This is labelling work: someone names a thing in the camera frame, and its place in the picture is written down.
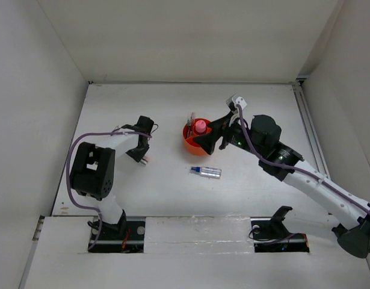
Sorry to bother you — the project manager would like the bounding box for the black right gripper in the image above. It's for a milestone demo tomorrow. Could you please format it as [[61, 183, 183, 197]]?
[[192, 111, 265, 158]]

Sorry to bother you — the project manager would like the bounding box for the pink cap glue bottle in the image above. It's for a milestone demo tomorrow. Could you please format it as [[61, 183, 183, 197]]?
[[194, 120, 207, 135]]

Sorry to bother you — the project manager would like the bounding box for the green pen refill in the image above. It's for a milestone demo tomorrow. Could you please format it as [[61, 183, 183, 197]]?
[[186, 119, 192, 138]]

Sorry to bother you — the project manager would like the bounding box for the white pink stapler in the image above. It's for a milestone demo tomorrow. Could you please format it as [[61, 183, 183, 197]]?
[[140, 155, 150, 165]]

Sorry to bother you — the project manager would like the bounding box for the blue cap clear glue bottle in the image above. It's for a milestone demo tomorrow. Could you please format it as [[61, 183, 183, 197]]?
[[190, 167, 221, 179]]

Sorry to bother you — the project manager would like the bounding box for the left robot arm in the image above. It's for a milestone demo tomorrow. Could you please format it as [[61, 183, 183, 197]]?
[[67, 116, 155, 239]]

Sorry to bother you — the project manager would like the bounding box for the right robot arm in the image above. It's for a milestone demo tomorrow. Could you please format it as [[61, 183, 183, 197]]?
[[193, 113, 370, 258]]

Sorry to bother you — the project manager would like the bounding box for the orange round divided organizer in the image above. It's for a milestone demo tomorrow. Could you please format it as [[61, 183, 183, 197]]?
[[182, 118, 217, 156]]

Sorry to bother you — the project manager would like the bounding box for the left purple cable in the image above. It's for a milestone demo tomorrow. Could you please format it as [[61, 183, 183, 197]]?
[[66, 123, 159, 250]]

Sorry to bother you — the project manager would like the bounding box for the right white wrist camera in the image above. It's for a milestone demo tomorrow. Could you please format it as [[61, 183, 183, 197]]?
[[226, 94, 247, 111]]

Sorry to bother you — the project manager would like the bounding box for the aluminium rail right side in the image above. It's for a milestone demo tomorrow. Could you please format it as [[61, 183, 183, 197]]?
[[291, 78, 331, 179]]

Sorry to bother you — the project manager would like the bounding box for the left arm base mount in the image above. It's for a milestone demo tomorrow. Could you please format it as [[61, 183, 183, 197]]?
[[88, 217, 146, 253]]

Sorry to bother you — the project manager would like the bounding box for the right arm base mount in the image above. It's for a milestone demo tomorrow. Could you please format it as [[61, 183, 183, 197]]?
[[248, 206, 310, 253]]

